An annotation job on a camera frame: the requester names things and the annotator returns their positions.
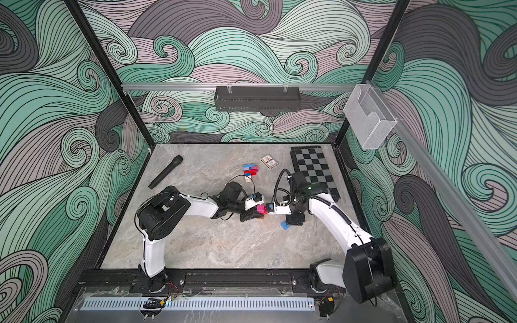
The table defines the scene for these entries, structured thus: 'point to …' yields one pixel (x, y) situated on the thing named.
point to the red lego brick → (252, 172)
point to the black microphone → (165, 171)
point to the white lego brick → (248, 180)
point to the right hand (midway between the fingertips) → (293, 210)
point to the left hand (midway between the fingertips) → (261, 209)
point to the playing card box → (268, 161)
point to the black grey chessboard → (311, 161)
